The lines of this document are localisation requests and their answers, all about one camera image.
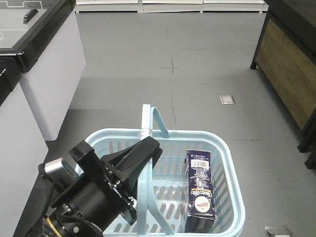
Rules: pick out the far white chest freezer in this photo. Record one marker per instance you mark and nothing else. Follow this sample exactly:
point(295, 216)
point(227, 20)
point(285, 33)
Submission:
point(41, 49)

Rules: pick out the far steel floor plate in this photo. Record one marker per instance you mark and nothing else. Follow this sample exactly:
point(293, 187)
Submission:
point(227, 99)

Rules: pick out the open steel floor socket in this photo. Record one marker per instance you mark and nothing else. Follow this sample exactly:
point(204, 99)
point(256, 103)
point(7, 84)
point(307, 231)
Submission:
point(280, 231)

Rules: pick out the white store shelving unit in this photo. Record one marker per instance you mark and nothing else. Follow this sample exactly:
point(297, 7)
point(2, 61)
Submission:
point(157, 6)

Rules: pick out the near white chest freezer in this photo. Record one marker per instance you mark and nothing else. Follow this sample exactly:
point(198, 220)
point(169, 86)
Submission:
point(22, 147)

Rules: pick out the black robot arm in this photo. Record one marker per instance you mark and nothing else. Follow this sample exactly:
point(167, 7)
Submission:
point(42, 227)

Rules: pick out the dark blue cookie box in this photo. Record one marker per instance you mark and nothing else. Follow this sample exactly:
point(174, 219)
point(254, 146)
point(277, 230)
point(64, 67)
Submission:
point(199, 210)

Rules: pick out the wooden black-framed produce stand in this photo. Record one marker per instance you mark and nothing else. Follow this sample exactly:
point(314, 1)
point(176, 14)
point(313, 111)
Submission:
point(286, 55)

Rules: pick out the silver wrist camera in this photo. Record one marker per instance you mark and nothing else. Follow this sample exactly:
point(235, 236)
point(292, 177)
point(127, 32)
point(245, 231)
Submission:
point(54, 168)

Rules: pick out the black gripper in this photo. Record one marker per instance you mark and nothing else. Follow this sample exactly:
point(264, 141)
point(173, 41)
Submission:
point(105, 189)

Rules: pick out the white chest freezer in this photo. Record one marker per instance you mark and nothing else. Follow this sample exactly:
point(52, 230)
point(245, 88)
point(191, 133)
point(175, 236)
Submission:
point(22, 147)
point(41, 49)

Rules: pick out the light blue plastic basket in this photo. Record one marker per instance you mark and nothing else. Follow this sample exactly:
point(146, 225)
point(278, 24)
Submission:
point(162, 203)

